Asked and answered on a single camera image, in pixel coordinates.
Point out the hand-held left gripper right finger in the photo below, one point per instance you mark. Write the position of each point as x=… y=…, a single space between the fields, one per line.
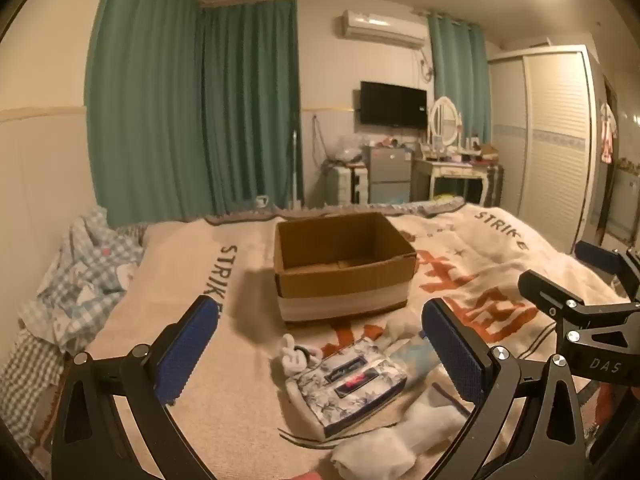
x=452 y=350

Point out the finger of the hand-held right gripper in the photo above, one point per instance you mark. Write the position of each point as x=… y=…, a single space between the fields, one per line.
x=597 y=259
x=547 y=292

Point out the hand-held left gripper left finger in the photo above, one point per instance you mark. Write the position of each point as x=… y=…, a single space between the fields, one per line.
x=187 y=350

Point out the light blue cloth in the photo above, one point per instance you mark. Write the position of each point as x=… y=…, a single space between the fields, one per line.
x=417 y=360

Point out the small white plush toy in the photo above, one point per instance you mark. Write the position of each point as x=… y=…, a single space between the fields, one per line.
x=292 y=355

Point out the white cloth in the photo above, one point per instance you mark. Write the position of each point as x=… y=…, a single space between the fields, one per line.
x=395 y=440

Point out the floral tissue pack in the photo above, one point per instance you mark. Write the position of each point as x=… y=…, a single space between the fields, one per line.
x=345 y=385

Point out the cardboard box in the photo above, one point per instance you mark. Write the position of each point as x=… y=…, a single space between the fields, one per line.
x=345 y=280

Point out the printed beige blanket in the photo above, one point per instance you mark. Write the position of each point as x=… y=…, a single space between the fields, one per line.
x=235 y=400

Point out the white sliding door wardrobe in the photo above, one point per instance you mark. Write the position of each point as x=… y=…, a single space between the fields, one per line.
x=550 y=145

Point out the hanging red white garment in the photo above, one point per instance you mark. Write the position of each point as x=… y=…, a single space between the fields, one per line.
x=608 y=132

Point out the blue checked quilt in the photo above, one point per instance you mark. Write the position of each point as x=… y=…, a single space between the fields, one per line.
x=75 y=280

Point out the white dressing table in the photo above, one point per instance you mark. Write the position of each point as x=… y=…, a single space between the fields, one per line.
x=450 y=170

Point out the small grey fridge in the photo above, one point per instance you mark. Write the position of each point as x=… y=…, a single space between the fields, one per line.
x=389 y=175

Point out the white suitcase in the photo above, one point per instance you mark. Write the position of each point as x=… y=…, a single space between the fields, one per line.
x=345 y=185

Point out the white oval vanity mirror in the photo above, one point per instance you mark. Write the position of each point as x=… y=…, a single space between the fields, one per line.
x=445 y=121

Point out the white standing pole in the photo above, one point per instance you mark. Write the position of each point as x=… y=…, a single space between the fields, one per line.
x=297 y=170

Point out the green curtain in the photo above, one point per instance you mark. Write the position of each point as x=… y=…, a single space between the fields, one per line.
x=145 y=110
x=250 y=110
x=460 y=80

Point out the clear plastic bag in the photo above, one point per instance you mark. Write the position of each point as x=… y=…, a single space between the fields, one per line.
x=348 y=147

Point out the white air conditioner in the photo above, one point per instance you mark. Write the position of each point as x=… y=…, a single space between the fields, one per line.
x=382 y=27

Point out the black wall television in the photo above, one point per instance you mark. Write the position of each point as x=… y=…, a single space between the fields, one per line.
x=392 y=104

